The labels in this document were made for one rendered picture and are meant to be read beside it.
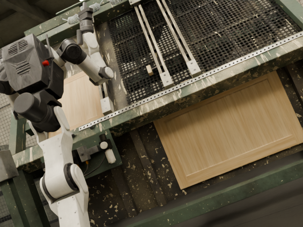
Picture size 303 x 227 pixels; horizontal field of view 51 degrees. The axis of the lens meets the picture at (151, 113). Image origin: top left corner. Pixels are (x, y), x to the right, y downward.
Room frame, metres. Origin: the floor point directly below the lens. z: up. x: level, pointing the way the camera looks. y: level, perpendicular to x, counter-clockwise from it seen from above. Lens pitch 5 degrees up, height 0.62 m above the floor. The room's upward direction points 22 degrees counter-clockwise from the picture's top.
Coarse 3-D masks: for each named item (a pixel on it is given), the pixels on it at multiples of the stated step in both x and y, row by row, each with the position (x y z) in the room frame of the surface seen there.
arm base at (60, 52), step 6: (60, 48) 1.82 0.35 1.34; (66, 48) 1.71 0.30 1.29; (72, 48) 1.72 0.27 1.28; (78, 48) 1.73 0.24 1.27; (60, 54) 1.73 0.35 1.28; (66, 54) 1.72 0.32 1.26; (72, 54) 1.73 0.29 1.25; (78, 54) 1.75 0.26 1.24; (66, 60) 1.78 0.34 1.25; (72, 60) 1.75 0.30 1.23
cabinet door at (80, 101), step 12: (72, 84) 2.39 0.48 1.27; (84, 84) 2.35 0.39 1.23; (72, 96) 2.32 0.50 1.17; (84, 96) 2.28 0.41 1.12; (96, 96) 2.23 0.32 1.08; (72, 108) 2.25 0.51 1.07; (84, 108) 2.21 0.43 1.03; (96, 108) 2.17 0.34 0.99; (72, 120) 2.19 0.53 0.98; (84, 120) 2.15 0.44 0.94; (60, 132) 2.16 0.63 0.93
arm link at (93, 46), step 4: (88, 32) 1.94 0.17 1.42; (84, 36) 1.93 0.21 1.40; (88, 36) 1.93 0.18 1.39; (92, 36) 1.95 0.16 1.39; (88, 40) 1.93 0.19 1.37; (92, 40) 1.94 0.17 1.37; (88, 44) 1.93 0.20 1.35; (92, 44) 1.94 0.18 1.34; (96, 44) 1.95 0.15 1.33; (88, 48) 1.96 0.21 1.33; (92, 48) 1.94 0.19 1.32; (96, 48) 1.96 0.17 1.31; (92, 52) 1.96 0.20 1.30; (96, 52) 1.98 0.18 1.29
